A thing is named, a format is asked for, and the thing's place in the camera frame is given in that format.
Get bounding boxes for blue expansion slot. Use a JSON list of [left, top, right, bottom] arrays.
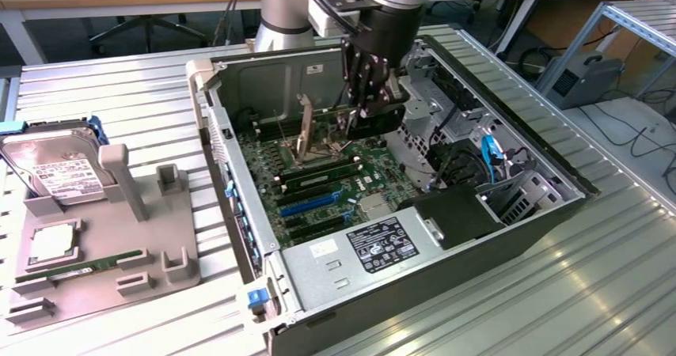
[[278, 191, 346, 218]]

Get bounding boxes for silver power supply unit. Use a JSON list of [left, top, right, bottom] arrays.
[[278, 207, 448, 314]]

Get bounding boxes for coiled black cable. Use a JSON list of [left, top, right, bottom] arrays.
[[519, 46, 552, 75]]

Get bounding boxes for black plastic shroud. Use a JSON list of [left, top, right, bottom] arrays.
[[410, 184, 508, 251]]

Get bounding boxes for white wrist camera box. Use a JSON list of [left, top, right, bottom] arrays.
[[307, 0, 382, 37]]

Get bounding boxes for green motherboard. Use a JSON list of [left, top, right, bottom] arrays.
[[231, 106, 426, 247]]

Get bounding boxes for blue SATA wire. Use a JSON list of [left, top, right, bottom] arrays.
[[481, 133, 502, 184]]

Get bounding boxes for silver CPU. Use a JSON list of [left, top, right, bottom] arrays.
[[28, 226, 79, 263]]

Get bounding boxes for thin grey hanging cable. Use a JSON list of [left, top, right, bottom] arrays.
[[225, 0, 245, 47]]

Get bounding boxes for CPU socket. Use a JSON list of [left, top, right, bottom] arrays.
[[285, 134, 341, 172]]

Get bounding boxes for silver hard disk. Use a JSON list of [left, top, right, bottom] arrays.
[[0, 128, 116, 207]]

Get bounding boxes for RAM slot white latches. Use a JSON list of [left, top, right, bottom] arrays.
[[255, 121, 298, 135], [274, 157, 361, 183], [254, 114, 298, 127]]

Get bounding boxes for silver chipset heatsink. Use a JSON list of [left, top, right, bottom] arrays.
[[358, 195, 393, 219]]

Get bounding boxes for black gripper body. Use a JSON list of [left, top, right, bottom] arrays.
[[342, 2, 426, 67]]

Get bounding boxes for blue disk carrier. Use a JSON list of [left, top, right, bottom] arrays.
[[0, 111, 111, 147]]

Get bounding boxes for thin metal locking lever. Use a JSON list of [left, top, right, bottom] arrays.
[[273, 108, 291, 150]]

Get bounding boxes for open black PC case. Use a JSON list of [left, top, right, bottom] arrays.
[[185, 34, 603, 356]]

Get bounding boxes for grey parts rack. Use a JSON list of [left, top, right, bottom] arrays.
[[0, 143, 205, 335]]

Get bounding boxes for green RAM stick white label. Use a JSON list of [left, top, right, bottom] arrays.
[[14, 249, 144, 285]]

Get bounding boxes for slotted metal disk bay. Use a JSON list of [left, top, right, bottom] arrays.
[[474, 169, 575, 226]]

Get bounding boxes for perforated metal drive cage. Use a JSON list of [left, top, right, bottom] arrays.
[[380, 73, 462, 194]]

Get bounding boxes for RAM slot black latches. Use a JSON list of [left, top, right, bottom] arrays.
[[258, 125, 298, 139], [255, 117, 298, 131], [270, 153, 357, 177]]

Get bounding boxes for grey machine with handle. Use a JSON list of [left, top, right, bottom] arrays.
[[537, 53, 625, 111]]

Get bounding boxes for aluminium profile frame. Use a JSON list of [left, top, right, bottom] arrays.
[[536, 0, 676, 100]]

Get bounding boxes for graphics card with metal bracket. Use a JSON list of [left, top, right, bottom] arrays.
[[294, 93, 406, 171]]

